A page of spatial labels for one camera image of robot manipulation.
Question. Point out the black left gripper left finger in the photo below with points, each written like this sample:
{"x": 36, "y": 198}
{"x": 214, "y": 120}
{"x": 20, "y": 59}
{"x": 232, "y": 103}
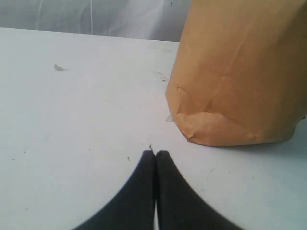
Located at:
{"x": 133, "y": 207}

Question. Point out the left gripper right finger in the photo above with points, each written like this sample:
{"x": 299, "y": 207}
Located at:
{"x": 179, "y": 207}

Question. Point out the large brown paper bag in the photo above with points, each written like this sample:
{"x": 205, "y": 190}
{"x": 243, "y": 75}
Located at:
{"x": 240, "y": 74}

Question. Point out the clear plastic scrap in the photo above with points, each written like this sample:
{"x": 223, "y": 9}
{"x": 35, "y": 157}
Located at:
{"x": 170, "y": 119}

